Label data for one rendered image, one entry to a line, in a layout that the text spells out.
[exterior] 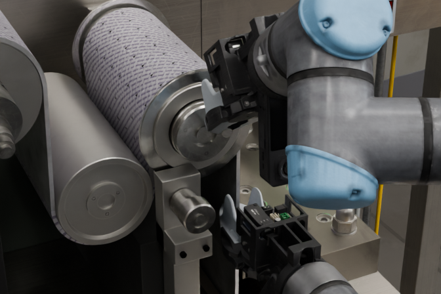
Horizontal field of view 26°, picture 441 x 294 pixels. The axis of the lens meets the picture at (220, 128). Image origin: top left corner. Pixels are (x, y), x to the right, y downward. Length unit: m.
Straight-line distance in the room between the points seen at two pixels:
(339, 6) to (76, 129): 0.48
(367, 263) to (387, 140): 0.58
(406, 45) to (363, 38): 3.09
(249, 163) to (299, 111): 0.70
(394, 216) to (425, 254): 0.99
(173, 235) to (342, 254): 0.28
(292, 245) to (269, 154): 0.18
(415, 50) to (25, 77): 2.99
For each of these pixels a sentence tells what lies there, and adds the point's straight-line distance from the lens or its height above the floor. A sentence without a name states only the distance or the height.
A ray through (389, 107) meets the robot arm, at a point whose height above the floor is 1.43.
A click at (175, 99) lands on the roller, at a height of 1.30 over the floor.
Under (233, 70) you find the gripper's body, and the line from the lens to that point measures 0.98.
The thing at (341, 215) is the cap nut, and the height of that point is 1.06.
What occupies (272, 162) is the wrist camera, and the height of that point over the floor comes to 1.30.
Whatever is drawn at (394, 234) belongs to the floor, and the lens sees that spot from 3.17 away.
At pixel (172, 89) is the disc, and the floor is 1.31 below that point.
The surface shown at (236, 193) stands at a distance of 1.24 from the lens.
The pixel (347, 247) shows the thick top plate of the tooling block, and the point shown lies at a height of 1.03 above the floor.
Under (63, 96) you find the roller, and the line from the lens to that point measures 1.26.
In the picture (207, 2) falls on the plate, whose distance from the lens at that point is 1.47.
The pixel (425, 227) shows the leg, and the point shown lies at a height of 0.56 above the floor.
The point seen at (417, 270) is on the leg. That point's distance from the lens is 2.29.
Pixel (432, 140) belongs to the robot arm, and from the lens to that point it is 0.80.
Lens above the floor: 1.80
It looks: 29 degrees down
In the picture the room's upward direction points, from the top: straight up
